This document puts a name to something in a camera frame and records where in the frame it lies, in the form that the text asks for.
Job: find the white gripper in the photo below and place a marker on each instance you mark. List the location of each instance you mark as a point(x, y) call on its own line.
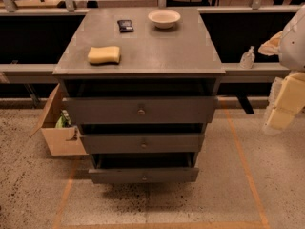
point(293, 45)

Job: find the yellow sponge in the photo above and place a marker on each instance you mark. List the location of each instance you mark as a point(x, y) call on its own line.
point(103, 55)

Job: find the clear sanitizer bottle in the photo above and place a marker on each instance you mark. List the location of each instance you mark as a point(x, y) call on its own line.
point(247, 59)

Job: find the white ceramic bowl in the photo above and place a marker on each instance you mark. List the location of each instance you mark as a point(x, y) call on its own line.
point(164, 19)

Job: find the grey drawer cabinet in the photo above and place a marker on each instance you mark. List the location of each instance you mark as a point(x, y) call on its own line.
point(137, 87)

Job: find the middle grey drawer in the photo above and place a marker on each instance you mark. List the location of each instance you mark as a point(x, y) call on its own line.
point(142, 143)

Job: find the grey drawer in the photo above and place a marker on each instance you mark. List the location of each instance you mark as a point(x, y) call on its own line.
point(144, 175)
point(142, 143)
point(141, 110)

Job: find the dark snack packet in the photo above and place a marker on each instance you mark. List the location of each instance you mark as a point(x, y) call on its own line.
point(125, 26)

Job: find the top grey drawer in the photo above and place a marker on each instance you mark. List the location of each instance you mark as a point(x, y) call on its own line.
point(141, 110)

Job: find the bottom grey drawer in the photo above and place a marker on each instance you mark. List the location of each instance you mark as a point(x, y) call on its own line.
point(144, 175)

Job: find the green item in box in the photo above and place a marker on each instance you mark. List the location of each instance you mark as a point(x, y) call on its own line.
point(64, 120)

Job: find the cardboard box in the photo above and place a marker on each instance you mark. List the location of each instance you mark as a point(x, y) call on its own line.
point(61, 141)

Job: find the grey metal railing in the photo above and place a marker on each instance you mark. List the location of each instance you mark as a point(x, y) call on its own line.
point(42, 48)

